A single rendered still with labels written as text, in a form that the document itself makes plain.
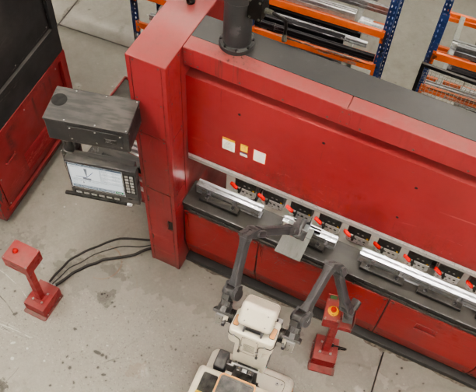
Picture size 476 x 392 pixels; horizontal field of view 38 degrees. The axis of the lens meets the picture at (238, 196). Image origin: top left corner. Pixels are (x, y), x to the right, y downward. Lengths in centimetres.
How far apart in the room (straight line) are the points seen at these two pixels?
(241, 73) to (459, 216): 144
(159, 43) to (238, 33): 45
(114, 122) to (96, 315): 200
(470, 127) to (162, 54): 164
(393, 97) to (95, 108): 165
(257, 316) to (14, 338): 224
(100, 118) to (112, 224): 201
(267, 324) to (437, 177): 123
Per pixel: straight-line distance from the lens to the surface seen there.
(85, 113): 403
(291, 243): 461
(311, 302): 410
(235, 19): 364
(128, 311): 549
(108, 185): 438
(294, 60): 380
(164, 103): 394
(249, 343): 411
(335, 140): 385
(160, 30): 393
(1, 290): 576
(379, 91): 373
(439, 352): 522
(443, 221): 410
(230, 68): 377
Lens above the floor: 499
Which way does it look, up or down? 57 degrees down
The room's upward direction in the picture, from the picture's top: 4 degrees clockwise
